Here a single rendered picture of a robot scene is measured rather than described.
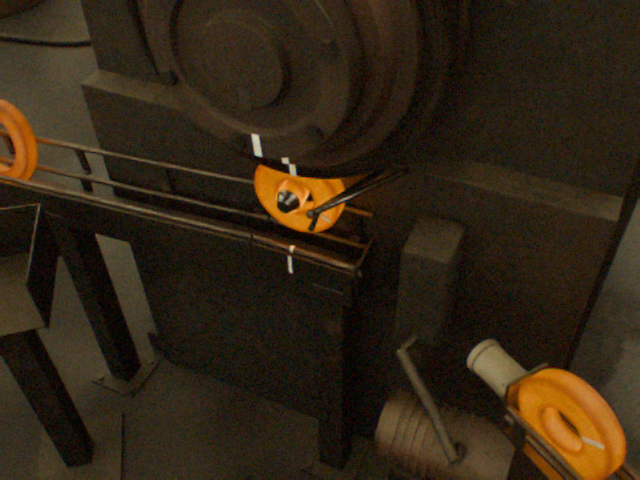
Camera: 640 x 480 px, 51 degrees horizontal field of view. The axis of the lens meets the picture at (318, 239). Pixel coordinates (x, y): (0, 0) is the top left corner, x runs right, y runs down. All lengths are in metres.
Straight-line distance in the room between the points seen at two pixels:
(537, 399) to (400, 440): 0.27
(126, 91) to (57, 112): 1.70
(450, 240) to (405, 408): 0.30
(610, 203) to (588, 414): 0.32
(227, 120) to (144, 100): 0.38
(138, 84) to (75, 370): 0.94
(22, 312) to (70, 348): 0.73
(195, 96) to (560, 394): 0.62
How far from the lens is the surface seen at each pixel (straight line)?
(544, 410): 1.01
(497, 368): 1.05
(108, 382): 1.93
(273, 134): 0.89
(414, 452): 1.18
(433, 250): 1.04
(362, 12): 0.81
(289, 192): 1.07
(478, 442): 1.17
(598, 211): 1.06
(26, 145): 1.53
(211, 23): 0.84
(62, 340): 2.08
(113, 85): 1.34
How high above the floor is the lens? 1.54
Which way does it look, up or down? 44 degrees down
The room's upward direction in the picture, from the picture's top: 2 degrees counter-clockwise
